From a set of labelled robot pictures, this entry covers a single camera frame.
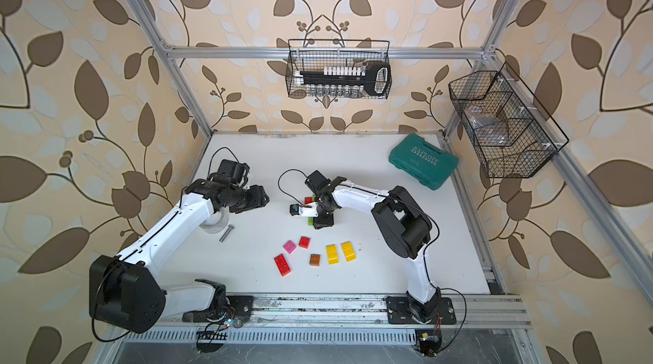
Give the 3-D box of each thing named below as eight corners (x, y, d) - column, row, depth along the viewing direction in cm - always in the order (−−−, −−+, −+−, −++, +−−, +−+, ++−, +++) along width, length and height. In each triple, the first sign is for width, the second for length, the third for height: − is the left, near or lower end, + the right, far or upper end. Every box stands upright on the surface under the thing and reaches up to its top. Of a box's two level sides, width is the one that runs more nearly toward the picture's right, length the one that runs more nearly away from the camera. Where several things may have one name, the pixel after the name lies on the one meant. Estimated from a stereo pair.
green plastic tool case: (385, 160, 112) (387, 153, 109) (411, 137, 121) (413, 130, 118) (435, 194, 101) (439, 188, 97) (459, 166, 110) (464, 159, 106)
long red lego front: (282, 277, 82) (281, 276, 81) (274, 259, 86) (273, 257, 84) (291, 272, 83) (291, 270, 82) (283, 254, 87) (282, 252, 85)
